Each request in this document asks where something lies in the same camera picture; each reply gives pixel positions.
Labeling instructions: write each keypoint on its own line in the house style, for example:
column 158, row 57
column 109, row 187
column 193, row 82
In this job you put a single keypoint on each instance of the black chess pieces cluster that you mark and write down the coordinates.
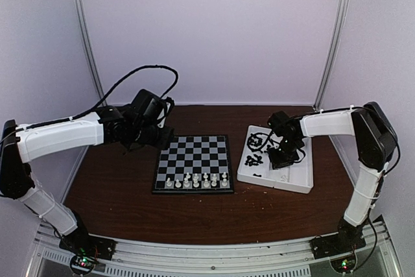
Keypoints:
column 253, row 160
column 255, row 141

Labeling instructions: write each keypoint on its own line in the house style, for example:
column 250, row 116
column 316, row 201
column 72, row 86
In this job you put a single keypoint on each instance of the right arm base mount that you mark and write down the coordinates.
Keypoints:
column 337, row 241

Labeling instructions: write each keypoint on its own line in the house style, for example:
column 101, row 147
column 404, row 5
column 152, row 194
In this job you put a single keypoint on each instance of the left controller board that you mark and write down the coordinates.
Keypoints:
column 82, row 265

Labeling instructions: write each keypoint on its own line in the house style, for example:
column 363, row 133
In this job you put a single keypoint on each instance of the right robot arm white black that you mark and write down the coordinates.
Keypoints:
column 376, row 141

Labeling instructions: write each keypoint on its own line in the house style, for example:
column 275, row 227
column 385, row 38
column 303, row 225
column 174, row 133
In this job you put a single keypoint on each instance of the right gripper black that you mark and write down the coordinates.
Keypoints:
column 277, row 163

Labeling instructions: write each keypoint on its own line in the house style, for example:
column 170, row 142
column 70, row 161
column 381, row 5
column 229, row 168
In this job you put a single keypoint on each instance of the right controller board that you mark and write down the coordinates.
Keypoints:
column 344, row 264

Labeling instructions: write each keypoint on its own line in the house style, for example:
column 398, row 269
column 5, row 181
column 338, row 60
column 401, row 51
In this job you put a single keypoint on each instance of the controller board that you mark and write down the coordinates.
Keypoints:
column 344, row 264
column 82, row 265

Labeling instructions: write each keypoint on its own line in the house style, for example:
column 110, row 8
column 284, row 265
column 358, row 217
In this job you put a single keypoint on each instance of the aluminium frame post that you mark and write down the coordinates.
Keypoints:
column 342, row 10
column 88, row 51

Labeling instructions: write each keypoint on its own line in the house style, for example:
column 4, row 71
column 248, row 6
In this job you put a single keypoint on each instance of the right aluminium frame post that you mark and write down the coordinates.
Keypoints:
column 342, row 10

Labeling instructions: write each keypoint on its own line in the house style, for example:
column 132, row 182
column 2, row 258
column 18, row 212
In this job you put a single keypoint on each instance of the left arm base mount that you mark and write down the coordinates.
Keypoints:
column 80, row 242

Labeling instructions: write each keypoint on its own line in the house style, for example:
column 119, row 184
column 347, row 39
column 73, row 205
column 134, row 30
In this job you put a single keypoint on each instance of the black chess pieces lower cluster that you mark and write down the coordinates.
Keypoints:
column 253, row 160

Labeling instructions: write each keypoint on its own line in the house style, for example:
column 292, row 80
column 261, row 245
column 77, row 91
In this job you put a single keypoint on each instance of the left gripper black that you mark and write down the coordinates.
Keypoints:
column 164, row 141

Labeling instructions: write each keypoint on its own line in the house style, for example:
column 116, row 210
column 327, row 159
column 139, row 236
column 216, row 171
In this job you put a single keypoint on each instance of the white chess queen piece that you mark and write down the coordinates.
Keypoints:
column 168, row 183

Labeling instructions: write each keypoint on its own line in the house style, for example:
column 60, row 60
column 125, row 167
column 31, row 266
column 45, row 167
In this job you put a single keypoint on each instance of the white chess king piece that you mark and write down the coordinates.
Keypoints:
column 195, row 184

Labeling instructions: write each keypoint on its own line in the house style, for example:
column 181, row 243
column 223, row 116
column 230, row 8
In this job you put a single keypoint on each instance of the aluminium front rail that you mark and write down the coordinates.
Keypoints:
column 293, row 257

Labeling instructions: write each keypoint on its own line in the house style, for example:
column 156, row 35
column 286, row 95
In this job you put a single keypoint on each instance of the black white chessboard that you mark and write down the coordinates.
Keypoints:
column 194, row 154

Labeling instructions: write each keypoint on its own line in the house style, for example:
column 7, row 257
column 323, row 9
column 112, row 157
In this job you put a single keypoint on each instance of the black chess pieces upper cluster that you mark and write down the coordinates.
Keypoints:
column 255, row 141

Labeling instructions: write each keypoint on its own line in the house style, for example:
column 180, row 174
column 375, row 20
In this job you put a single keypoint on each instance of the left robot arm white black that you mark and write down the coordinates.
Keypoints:
column 31, row 152

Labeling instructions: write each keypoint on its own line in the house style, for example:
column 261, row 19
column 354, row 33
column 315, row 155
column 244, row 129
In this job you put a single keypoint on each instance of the left aluminium frame post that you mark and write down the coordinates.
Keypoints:
column 88, row 51

